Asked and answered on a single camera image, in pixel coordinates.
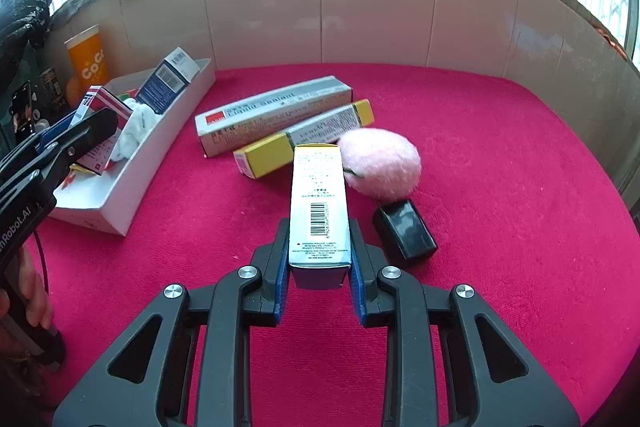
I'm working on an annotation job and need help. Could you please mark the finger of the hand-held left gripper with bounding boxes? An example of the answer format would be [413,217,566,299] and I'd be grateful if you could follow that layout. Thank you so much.
[0,111,86,180]
[29,107,119,188]

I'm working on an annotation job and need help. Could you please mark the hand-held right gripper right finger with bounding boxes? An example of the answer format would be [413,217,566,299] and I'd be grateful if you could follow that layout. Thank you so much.
[347,219,581,427]

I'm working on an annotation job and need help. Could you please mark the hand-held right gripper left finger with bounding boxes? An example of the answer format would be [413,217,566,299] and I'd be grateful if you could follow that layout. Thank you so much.
[52,218,292,427]

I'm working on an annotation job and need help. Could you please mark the white box red blue stripes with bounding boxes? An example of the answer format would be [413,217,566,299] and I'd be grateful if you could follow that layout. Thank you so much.
[70,84,135,176]

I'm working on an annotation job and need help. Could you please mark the white cardboard tray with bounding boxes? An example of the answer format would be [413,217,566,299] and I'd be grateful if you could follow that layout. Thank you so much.
[47,58,217,238]

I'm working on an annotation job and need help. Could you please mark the black charger adapter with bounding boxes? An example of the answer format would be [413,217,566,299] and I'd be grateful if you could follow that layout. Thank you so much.
[372,198,438,264]

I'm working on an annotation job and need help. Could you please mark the blue and white box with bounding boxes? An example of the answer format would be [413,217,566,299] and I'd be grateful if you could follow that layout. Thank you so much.
[136,47,197,115]

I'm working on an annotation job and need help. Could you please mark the grey blue barcode box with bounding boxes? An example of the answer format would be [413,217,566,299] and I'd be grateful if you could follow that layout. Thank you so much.
[289,143,353,292]

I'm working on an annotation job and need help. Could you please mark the pink plush ball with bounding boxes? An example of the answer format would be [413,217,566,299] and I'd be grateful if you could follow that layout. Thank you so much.
[337,127,422,200]

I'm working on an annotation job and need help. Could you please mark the long yellow box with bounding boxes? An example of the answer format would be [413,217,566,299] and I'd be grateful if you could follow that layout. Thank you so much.
[232,98,376,180]

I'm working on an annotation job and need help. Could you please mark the long grey box red label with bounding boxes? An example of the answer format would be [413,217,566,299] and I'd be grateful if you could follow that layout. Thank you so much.
[194,76,355,158]

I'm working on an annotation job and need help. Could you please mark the person's left hand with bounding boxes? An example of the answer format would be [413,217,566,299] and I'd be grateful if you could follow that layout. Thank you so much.
[0,249,55,333]

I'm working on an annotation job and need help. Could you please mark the black smartphone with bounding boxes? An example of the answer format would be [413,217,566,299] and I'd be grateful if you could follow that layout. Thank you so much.
[11,81,38,148]

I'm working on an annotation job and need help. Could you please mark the dark drink can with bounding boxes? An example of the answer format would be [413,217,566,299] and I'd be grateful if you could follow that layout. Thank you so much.
[39,67,66,112]

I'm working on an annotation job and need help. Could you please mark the yellow green packet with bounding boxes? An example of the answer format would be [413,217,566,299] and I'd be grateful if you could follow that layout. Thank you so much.
[60,164,91,188]

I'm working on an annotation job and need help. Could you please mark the white fluffy toy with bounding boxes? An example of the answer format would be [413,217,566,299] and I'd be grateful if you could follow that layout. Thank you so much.
[109,99,166,162]

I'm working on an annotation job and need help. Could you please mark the orange paper cup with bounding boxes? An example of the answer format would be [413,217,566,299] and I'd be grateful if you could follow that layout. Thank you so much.
[64,24,110,100]

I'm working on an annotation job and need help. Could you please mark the black plastic bag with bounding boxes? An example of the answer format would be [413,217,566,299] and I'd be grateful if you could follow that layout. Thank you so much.
[0,0,55,80]

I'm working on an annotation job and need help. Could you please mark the red fleece table cover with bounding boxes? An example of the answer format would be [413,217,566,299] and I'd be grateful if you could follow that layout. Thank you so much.
[22,63,640,427]

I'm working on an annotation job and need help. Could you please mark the thin dark cable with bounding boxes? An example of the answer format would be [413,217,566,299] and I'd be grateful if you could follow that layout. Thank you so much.
[30,229,51,295]

